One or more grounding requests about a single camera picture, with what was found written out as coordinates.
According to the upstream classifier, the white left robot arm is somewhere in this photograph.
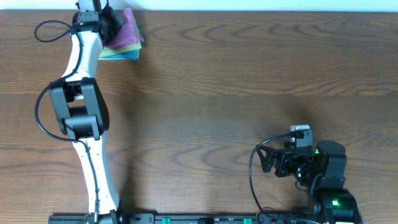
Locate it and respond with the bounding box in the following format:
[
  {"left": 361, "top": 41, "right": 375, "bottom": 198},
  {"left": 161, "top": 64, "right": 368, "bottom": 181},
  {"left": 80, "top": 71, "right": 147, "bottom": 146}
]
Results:
[{"left": 48, "top": 0, "right": 128, "bottom": 223}]

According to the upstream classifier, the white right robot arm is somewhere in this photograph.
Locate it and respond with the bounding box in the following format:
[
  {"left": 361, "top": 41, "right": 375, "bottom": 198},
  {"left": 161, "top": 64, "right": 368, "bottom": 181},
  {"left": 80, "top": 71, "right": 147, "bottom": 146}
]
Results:
[{"left": 254, "top": 139, "right": 363, "bottom": 223}]

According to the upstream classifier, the blue folded cloth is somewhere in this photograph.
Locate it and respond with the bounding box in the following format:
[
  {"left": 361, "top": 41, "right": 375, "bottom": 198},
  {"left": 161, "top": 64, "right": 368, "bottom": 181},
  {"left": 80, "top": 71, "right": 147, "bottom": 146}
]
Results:
[{"left": 104, "top": 50, "right": 140, "bottom": 60}]

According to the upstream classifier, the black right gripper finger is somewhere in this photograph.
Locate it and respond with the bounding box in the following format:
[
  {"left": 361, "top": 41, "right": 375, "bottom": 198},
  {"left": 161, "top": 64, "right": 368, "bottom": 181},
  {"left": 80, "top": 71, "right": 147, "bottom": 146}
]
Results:
[
  {"left": 255, "top": 146, "right": 282, "bottom": 157},
  {"left": 257, "top": 151, "right": 275, "bottom": 173}
]

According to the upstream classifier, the purple microfiber cloth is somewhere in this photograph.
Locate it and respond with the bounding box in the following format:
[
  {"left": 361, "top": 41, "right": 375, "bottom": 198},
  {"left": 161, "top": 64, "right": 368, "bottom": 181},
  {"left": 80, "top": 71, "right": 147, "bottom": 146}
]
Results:
[{"left": 104, "top": 7, "right": 144, "bottom": 49}]

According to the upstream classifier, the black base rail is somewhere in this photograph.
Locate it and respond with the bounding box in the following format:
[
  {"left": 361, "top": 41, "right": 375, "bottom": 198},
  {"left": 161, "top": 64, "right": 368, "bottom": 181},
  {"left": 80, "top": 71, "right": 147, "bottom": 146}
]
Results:
[{"left": 48, "top": 212, "right": 312, "bottom": 224}]

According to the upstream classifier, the green folded cloth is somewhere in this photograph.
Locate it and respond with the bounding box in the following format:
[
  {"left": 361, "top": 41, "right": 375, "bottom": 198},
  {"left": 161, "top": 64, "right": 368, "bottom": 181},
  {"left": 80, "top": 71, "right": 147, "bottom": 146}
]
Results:
[{"left": 99, "top": 44, "right": 142, "bottom": 60}]

